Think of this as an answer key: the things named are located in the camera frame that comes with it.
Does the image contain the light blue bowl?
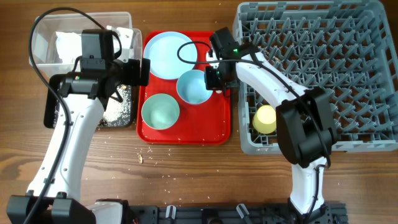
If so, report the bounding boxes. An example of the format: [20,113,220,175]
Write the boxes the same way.
[177,70,213,105]

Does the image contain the large light blue plate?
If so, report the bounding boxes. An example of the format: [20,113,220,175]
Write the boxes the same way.
[144,31,195,80]

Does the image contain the rice and food scraps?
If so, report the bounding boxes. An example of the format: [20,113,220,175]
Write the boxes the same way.
[98,85,132,128]

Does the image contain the green bowl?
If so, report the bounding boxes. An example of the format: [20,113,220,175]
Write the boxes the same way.
[141,93,180,130]

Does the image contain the yellow cup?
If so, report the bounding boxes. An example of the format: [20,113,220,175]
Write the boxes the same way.
[252,105,276,134]

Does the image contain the white napkin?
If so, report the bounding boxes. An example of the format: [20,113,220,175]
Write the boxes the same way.
[55,32,82,64]

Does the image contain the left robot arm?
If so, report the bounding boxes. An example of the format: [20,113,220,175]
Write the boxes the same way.
[6,29,150,223]

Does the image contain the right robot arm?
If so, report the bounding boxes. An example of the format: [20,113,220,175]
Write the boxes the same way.
[205,27,337,223]

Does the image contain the black food waste tray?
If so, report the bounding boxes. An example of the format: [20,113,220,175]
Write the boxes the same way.
[44,72,134,130]

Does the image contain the clear plastic waste bin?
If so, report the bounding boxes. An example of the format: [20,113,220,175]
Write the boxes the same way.
[32,12,142,77]

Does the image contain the grey dishwasher rack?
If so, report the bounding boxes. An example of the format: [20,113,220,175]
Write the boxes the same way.
[233,1,397,152]

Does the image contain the red serving tray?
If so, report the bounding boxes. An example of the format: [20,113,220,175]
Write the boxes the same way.
[136,31,231,145]

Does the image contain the food scrap on table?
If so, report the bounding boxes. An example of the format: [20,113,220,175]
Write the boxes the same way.
[138,154,144,164]

